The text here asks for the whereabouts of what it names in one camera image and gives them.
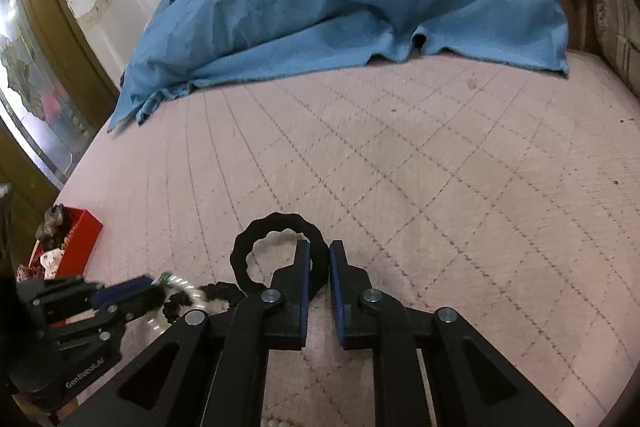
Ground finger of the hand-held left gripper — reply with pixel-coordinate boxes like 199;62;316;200
17;275;156;323
50;287;168;350

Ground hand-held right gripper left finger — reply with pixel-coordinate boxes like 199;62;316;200
57;239;313;427

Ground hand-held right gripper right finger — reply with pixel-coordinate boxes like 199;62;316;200
328;239;576;427

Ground pale green bead necklace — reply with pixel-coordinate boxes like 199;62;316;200
145;272;211;333

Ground black scrunchie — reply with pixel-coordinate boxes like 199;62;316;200
230;212;326;298

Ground red box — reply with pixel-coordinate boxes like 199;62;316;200
27;207;104;280

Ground black spiral hair tie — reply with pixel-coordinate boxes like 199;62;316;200
160;281;248;324

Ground wooden door with stained glass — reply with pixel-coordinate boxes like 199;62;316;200
0;0;123;263

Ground striped floral cushion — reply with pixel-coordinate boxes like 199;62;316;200
592;0;640;98

